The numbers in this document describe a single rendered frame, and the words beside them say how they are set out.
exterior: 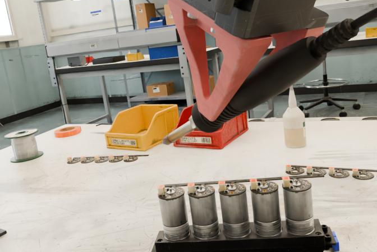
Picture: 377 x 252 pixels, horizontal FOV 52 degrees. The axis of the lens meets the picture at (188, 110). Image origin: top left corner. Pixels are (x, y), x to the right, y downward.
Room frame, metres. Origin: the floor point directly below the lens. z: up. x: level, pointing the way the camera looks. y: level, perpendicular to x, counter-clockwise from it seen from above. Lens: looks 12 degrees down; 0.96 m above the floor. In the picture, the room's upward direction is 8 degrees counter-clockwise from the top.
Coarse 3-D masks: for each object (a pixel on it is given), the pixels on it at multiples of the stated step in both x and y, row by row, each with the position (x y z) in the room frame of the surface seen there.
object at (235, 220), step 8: (232, 192) 0.32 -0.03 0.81; (224, 200) 0.32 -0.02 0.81; (232, 200) 0.31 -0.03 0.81; (240, 200) 0.31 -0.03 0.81; (224, 208) 0.32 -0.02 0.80; (232, 208) 0.31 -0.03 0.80; (240, 208) 0.31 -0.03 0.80; (224, 216) 0.32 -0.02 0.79; (232, 216) 0.31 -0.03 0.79; (240, 216) 0.31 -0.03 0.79; (248, 216) 0.32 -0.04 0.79; (224, 224) 0.32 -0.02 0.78; (232, 224) 0.31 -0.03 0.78; (240, 224) 0.31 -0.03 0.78; (248, 224) 0.32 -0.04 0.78; (224, 232) 0.32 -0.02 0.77; (232, 232) 0.31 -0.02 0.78; (240, 232) 0.31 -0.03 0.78; (248, 232) 0.32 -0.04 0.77
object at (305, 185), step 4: (292, 180) 0.32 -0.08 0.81; (300, 180) 0.32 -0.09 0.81; (304, 180) 0.32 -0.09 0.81; (304, 184) 0.31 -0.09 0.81; (308, 184) 0.31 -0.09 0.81; (284, 188) 0.31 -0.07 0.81; (288, 188) 0.31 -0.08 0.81; (292, 188) 0.31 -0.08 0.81; (296, 188) 0.31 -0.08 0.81; (300, 188) 0.31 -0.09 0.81; (304, 188) 0.31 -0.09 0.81; (308, 188) 0.31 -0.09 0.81
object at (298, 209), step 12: (288, 192) 0.31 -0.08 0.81; (300, 192) 0.30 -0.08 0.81; (288, 204) 0.31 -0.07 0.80; (300, 204) 0.30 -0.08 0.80; (288, 216) 0.31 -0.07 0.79; (300, 216) 0.30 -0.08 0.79; (312, 216) 0.31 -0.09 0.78; (288, 228) 0.31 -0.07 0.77; (300, 228) 0.30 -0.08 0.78; (312, 228) 0.31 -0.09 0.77
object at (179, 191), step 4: (168, 188) 0.34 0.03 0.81; (176, 188) 0.34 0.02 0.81; (180, 188) 0.34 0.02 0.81; (176, 192) 0.33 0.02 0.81; (180, 192) 0.33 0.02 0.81; (184, 192) 0.33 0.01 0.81; (160, 196) 0.33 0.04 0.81; (164, 196) 0.33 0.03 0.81; (172, 196) 0.33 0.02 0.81; (176, 196) 0.32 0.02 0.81; (180, 196) 0.33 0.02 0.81
